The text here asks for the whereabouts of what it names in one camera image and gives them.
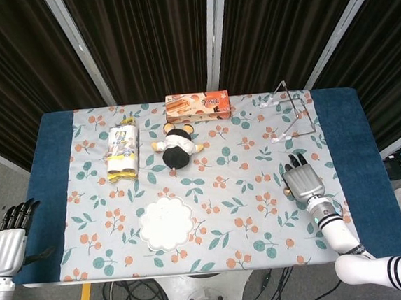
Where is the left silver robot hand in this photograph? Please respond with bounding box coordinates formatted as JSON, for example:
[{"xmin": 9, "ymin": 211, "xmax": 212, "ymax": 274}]
[{"xmin": 0, "ymin": 196, "xmax": 57, "ymax": 280}]

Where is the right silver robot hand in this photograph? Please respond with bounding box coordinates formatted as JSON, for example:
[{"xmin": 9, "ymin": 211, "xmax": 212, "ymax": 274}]
[{"xmin": 279, "ymin": 149, "xmax": 328, "ymax": 203}]

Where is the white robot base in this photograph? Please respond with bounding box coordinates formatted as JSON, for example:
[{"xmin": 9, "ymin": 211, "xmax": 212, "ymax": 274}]
[{"xmin": 158, "ymin": 268, "xmax": 256, "ymax": 300}]

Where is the blue table mat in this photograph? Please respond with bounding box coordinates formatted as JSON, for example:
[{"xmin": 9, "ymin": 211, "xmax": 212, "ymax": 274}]
[{"xmin": 7, "ymin": 81, "xmax": 401, "ymax": 289}]

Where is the floral printed tablecloth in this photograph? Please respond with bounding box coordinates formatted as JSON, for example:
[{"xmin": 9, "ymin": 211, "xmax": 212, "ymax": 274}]
[{"xmin": 44, "ymin": 86, "xmax": 358, "ymax": 287}]

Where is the orange snack box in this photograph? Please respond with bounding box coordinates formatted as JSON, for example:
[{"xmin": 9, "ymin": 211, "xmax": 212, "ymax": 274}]
[{"xmin": 164, "ymin": 89, "xmax": 233, "ymax": 124}]

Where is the black-headed plush toy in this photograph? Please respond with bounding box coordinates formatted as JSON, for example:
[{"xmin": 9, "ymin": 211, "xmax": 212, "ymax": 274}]
[{"xmin": 149, "ymin": 120, "xmax": 205, "ymax": 171}]

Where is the dark curtain panel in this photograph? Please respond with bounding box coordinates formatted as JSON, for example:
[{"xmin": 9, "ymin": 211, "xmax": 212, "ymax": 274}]
[
  {"xmin": 211, "ymin": 0, "xmax": 378, "ymax": 99},
  {"xmin": 0, "ymin": 0, "xmax": 113, "ymax": 175},
  {"xmin": 308, "ymin": 0, "xmax": 401, "ymax": 163},
  {"xmin": 62, "ymin": 0, "xmax": 218, "ymax": 111}
]

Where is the white flower-shaped plastic plate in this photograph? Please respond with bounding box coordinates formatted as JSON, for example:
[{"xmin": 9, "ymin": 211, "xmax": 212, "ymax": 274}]
[{"xmin": 136, "ymin": 194, "xmax": 197, "ymax": 255}]

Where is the yellow white bag roll pack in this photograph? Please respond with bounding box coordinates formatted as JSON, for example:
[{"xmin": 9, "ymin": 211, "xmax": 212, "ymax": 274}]
[{"xmin": 101, "ymin": 115, "xmax": 143, "ymax": 184}]

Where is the metal wire stand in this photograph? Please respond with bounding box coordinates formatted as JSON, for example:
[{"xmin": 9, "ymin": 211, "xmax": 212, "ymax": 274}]
[{"xmin": 256, "ymin": 78, "xmax": 318, "ymax": 145}]

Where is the white frame post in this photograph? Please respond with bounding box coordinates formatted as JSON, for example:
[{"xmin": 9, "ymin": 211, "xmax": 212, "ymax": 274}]
[
  {"xmin": 199, "ymin": 0, "xmax": 234, "ymax": 94},
  {"xmin": 295, "ymin": 0, "xmax": 388, "ymax": 91},
  {"xmin": 0, "ymin": 136, "xmax": 31, "ymax": 175},
  {"xmin": 43, "ymin": 0, "xmax": 117, "ymax": 113}
]

